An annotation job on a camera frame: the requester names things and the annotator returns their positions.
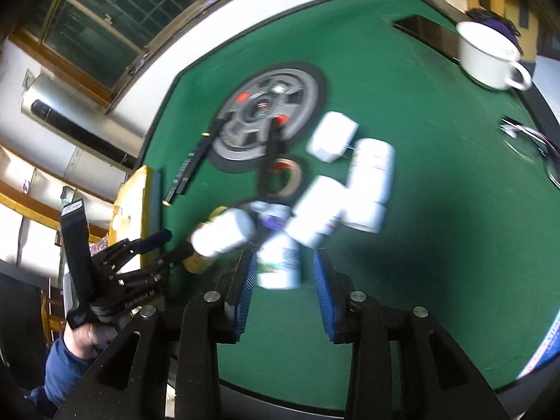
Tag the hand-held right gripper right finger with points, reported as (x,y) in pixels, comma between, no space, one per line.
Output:
(326,302)

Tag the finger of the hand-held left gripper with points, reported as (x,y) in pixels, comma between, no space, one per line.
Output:
(153,238)
(177,256)

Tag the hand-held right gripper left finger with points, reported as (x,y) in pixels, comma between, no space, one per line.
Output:
(245,297)

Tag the yellow-taped foam box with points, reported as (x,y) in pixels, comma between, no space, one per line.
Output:
(131,197)

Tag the white bottle with green label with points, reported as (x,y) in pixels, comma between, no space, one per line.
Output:
(280,264)

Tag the black marker with cream cap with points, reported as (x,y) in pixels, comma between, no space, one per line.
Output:
(192,164)

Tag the white bottle with red label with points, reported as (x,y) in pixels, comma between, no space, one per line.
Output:
(317,216)

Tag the black tape roll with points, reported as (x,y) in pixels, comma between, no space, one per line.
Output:
(298,179)

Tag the large white bottle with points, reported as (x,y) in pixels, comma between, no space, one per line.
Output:
(372,183)

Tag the pale rounded plastic box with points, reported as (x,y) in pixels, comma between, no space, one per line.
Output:
(332,135)

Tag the person's left forearm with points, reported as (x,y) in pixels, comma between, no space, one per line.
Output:
(61,374)

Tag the person's left hand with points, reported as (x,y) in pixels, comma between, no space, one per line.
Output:
(85,341)

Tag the tower air conditioner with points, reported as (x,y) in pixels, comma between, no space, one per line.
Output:
(52,96)

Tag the round table control panel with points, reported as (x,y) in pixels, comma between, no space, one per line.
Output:
(262,109)

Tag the white blue-edged sheet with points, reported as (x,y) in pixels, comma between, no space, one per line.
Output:
(542,345)

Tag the barred window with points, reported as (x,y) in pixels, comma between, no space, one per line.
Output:
(109,22)

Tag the eyeglasses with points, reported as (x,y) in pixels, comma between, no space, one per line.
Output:
(511,129)

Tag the white mug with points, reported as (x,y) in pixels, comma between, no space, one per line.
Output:
(481,57)

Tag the dark purple bundle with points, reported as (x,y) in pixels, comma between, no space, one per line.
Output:
(503,24)

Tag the white wall shelf unit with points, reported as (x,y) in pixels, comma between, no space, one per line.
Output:
(26,210)

